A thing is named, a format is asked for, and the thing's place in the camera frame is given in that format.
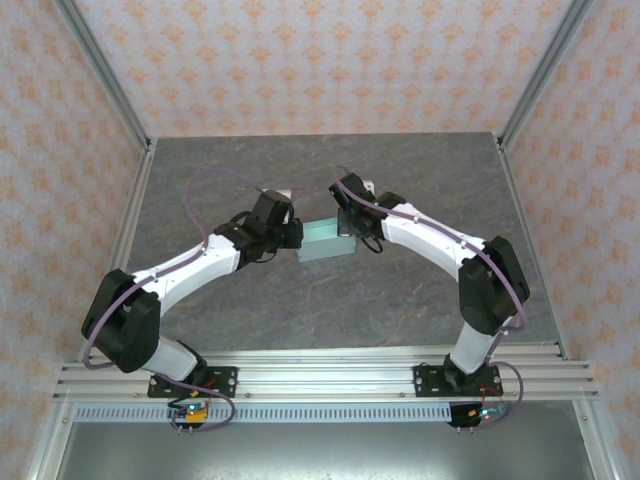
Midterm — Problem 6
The light blue paper box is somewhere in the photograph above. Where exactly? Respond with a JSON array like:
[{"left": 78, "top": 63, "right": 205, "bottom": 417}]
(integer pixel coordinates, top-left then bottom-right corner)
[{"left": 295, "top": 217, "right": 359, "bottom": 264}]

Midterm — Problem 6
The small circuit board yellow connector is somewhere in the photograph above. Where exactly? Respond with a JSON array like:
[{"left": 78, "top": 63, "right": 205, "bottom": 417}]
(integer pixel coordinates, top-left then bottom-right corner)
[{"left": 167, "top": 399, "right": 211, "bottom": 426}]

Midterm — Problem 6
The grey metal panel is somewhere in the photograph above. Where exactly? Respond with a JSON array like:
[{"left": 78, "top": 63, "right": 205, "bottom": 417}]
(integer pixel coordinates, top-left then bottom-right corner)
[{"left": 54, "top": 422, "right": 594, "bottom": 480}]

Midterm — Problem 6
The small circuit board blue light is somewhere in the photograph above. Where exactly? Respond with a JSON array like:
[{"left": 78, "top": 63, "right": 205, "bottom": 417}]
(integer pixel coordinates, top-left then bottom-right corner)
[{"left": 469, "top": 405, "right": 511, "bottom": 421}]

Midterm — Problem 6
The aluminium table side rail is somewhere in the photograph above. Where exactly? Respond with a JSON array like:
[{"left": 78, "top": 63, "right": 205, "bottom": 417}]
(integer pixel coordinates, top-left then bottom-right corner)
[
  {"left": 494, "top": 133, "right": 571, "bottom": 361},
  {"left": 79, "top": 138, "right": 159, "bottom": 362}
]

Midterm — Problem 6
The aluminium cross rail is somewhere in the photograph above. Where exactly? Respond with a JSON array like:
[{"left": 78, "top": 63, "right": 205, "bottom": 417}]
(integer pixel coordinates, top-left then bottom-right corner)
[{"left": 52, "top": 349, "right": 599, "bottom": 402}]

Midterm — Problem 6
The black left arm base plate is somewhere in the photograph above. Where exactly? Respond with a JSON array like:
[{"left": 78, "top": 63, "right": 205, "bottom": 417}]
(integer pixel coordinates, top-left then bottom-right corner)
[{"left": 147, "top": 366, "right": 239, "bottom": 399}]

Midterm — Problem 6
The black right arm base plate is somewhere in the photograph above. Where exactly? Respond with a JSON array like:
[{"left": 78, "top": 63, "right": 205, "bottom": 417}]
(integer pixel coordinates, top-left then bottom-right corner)
[{"left": 412, "top": 364, "right": 506, "bottom": 399}]

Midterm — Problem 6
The slotted grey cable duct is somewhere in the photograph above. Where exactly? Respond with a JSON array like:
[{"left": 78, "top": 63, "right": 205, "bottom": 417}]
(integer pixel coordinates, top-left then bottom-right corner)
[{"left": 73, "top": 404, "right": 454, "bottom": 425}]

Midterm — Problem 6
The aluminium frame post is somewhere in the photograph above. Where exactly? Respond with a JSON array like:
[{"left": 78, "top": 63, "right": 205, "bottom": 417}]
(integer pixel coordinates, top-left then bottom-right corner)
[
  {"left": 53, "top": 0, "right": 154, "bottom": 154},
  {"left": 497, "top": 0, "right": 596, "bottom": 154}
]

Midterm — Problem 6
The aluminium lower frame strut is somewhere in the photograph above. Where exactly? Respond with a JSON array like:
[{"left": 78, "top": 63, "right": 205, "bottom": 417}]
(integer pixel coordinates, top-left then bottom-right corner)
[
  {"left": 27, "top": 399, "right": 76, "bottom": 480},
  {"left": 572, "top": 399, "right": 621, "bottom": 480}
]

